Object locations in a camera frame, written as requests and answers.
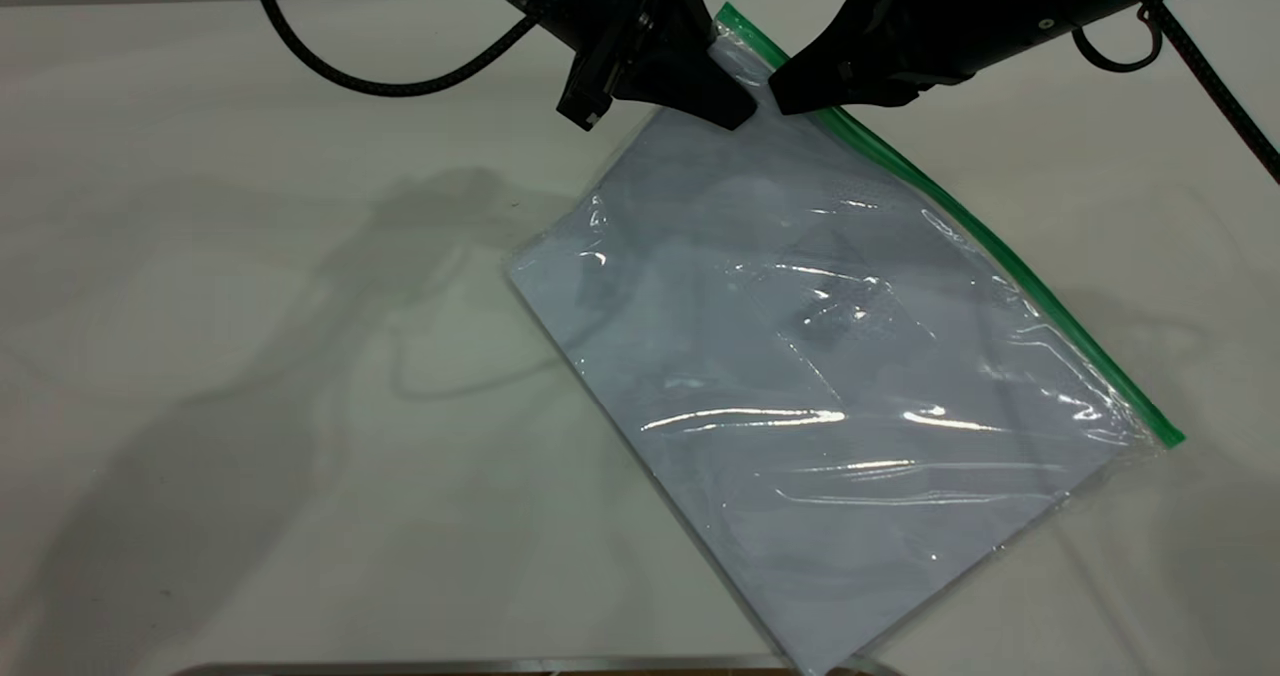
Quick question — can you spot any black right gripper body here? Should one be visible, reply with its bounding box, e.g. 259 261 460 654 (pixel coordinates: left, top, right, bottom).
868 0 1206 87

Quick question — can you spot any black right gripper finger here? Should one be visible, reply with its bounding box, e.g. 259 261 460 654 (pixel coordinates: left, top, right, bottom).
800 0 907 69
768 51 976 118

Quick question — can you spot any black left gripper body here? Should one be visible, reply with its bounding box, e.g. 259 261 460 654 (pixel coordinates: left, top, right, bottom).
445 0 673 133

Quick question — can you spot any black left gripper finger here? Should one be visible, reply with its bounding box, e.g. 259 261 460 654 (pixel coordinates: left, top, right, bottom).
655 0 723 52
612 38 759 133

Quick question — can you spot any clear plastic zip bag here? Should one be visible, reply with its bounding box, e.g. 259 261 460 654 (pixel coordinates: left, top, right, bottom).
505 1 1188 676

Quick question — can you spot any white paper stack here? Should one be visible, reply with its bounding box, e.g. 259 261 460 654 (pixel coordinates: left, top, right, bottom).
510 106 1141 675

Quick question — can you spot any silver metal bar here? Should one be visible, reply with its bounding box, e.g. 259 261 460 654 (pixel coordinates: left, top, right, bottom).
168 654 906 676

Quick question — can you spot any thin black cable loop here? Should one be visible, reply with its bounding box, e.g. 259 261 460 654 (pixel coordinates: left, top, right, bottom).
1072 0 1167 74

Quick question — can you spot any black braided cable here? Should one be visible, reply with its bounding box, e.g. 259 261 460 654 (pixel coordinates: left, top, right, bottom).
1128 0 1280 185
246 0 543 98

